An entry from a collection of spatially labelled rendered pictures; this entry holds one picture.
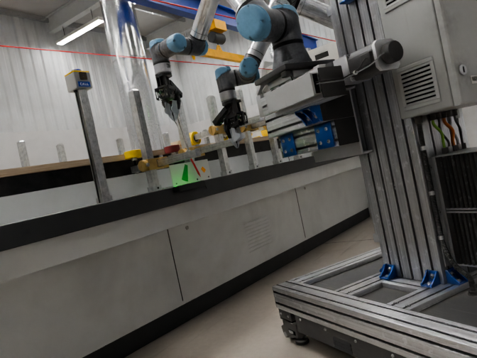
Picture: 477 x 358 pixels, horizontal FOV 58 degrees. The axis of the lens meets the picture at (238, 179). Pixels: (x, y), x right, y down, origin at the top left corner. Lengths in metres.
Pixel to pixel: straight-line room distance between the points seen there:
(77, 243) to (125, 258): 0.41
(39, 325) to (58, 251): 0.34
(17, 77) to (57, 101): 0.96
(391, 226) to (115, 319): 1.23
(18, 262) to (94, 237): 0.29
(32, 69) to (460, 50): 9.83
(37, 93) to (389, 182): 9.45
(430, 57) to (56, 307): 1.59
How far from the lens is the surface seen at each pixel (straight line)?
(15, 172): 1.85
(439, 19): 1.32
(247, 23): 1.56
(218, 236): 2.48
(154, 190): 1.91
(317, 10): 2.08
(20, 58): 10.55
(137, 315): 2.12
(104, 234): 1.77
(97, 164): 1.77
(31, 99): 10.31
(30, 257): 1.63
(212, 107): 2.29
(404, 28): 1.40
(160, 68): 1.98
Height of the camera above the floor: 0.72
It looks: 1 degrees down
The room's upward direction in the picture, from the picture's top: 12 degrees counter-clockwise
